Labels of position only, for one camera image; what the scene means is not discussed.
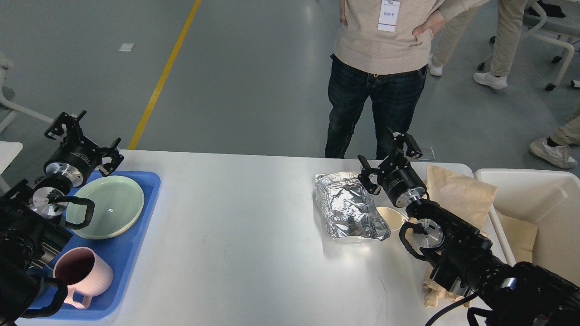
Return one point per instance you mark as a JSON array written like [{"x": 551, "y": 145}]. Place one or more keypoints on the pink ribbed mug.
[{"x": 85, "y": 274}]

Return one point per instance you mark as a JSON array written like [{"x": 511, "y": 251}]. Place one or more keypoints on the clear floor plate right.
[{"x": 428, "y": 153}]

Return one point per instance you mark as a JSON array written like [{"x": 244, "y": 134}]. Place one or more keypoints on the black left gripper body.
[{"x": 74, "y": 162}]

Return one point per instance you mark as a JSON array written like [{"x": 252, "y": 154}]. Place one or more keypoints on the small cream cup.
[{"x": 394, "y": 218}]

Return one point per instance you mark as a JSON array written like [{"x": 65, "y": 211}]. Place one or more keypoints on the brown paper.
[
  {"x": 517, "y": 238},
  {"x": 432, "y": 291}
]

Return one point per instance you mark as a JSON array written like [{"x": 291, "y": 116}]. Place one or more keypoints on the pink plate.
[{"x": 124, "y": 216}]

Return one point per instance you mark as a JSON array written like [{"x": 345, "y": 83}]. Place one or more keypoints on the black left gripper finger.
[
  {"x": 110, "y": 158},
  {"x": 67, "y": 130}
]

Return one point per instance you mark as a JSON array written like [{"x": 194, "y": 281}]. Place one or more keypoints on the person in black shorts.
[{"x": 556, "y": 148}]

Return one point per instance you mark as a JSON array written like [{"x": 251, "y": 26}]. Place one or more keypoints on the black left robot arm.
[{"x": 36, "y": 222}]

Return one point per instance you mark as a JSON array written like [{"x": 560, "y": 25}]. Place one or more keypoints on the green plate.
[{"x": 106, "y": 192}]

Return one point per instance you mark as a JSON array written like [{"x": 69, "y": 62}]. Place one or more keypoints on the brown paper bag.
[{"x": 464, "y": 196}]

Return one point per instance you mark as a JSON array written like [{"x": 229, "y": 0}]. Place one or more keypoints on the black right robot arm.
[{"x": 523, "y": 294}]

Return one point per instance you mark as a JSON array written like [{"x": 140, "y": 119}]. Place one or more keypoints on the white plastic bin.
[{"x": 548, "y": 199}]

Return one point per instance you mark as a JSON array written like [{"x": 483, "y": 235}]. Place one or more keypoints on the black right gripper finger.
[
  {"x": 365, "y": 176},
  {"x": 404, "y": 146}
]

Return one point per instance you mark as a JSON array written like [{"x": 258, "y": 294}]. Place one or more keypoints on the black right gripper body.
[{"x": 400, "y": 181}]

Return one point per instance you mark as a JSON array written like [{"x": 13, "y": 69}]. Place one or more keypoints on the person in beige sweater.
[{"x": 381, "y": 53}]

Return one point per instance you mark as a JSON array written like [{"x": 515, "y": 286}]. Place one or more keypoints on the person in khaki trousers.
[{"x": 508, "y": 27}]

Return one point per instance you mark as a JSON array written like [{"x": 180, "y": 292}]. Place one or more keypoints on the white side table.
[{"x": 8, "y": 152}]

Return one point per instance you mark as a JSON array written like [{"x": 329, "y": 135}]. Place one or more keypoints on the aluminium foil bag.
[{"x": 349, "y": 210}]

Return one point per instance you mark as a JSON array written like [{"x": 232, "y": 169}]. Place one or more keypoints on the white office chair base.
[{"x": 562, "y": 32}]

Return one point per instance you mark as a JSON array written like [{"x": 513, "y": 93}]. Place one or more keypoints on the blue plastic tray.
[{"x": 119, "y": 252}]

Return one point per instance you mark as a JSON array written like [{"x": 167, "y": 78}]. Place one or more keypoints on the brown paper in bin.
[{"x": 517, "y": 238}]

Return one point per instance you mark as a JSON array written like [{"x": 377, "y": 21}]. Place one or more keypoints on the white chair base left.
[{"x": 7, "y": 104}]

